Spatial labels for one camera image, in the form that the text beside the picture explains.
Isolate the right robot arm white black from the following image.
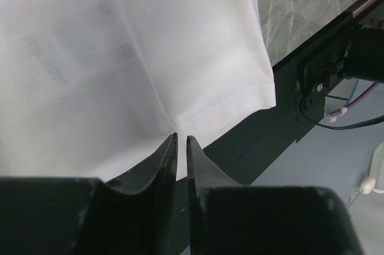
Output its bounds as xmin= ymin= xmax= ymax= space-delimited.
xmin=298 ymin=25 xmax=383 ymax=106

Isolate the white t shirt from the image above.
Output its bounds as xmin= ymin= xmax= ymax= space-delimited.
xmin=1 ymin=0 xmax=276 ymax=180

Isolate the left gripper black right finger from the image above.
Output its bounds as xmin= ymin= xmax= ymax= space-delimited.
xmin=186 ymin=136 xmax=363 ymax=254

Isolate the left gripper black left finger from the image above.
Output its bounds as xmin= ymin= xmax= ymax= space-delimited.
xmin=1 ymin=134 xmax=178 ymax=254

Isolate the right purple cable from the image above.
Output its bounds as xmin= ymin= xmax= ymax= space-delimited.
xmin=328 ymin=82 xmax=380 ymax=122

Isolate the black base bar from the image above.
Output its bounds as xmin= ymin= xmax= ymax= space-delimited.
xmin=168 ymin=0 xmax=383 ymax=254

